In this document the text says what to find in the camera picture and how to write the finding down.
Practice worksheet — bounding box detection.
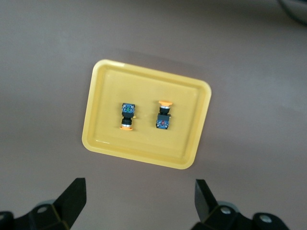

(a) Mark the yellow mushroom push button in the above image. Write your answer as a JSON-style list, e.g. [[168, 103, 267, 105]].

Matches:
[[119, 102, 137, 132], [155, 100, 174, 130]]

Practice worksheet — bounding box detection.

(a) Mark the yellow plastic tray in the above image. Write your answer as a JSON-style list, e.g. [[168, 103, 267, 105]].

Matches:
[[81, 59, 213, 170]]

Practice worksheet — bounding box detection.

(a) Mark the brown table cover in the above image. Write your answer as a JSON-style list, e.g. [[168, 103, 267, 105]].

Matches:
[[0, 0, 307, 230]]

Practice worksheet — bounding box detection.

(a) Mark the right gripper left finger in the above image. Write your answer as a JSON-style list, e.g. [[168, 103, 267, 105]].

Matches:
[[0, 177, 87, 230]]

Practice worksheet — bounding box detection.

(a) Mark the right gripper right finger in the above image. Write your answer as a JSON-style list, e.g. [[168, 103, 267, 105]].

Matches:
[[194, 179, 290, 230]]

